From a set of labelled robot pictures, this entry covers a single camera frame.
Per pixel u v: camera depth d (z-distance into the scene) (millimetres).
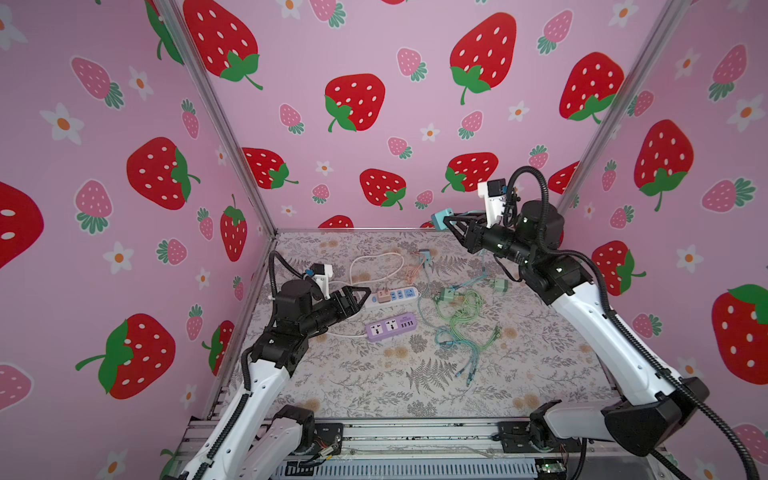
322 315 623
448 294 1011
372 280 1065
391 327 910
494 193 553
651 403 390
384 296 935
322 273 674
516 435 748
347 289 652
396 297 982
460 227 644
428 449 731
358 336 927
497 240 569
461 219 624
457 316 970
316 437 731
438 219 652
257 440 452
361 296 701
